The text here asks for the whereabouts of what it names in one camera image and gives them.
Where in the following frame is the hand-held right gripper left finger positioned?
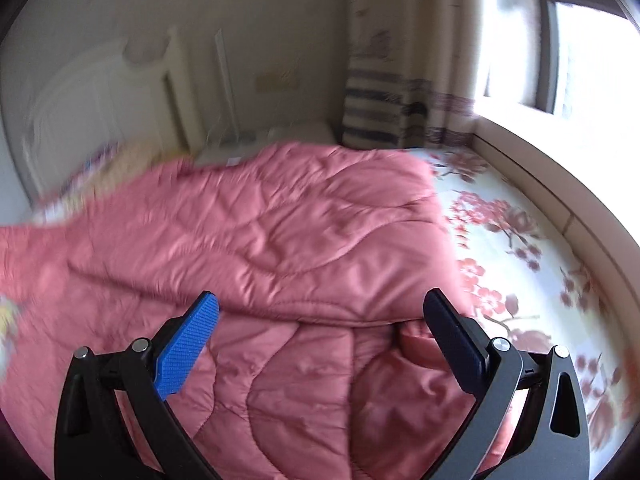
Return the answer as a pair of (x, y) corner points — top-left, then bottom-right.
(54, 290), (223, 480)

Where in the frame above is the window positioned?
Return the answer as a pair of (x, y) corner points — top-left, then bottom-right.
(540, 0), (640, 128)

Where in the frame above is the beige window sill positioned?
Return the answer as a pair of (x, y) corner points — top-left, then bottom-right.
(470, 109), (640, 291)

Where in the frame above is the patterned striped curtain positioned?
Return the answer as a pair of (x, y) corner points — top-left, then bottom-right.
(340, 0), (501, 150)

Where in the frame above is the thin metal pole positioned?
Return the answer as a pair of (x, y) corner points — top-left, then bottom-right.
(215, 30), (239, 132)

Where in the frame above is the white wooden headboard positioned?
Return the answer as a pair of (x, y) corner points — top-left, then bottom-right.
(20, 25), (201, 201)

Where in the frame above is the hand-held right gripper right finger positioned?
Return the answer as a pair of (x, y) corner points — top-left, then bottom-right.
(424, 287), (591, 480)

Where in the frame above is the white nightstand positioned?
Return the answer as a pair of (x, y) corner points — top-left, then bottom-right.
(194, 120), (337, 167)

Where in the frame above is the yellow pillow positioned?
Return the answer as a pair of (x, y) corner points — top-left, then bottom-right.
(92, 140), (168, 188)

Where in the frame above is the beige wall socket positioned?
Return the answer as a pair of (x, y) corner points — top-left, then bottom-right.
(256, 72), (302, 94)

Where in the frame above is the pink quilted comforter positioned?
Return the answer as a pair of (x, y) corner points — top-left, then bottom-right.
(0, 142), (507, 480)

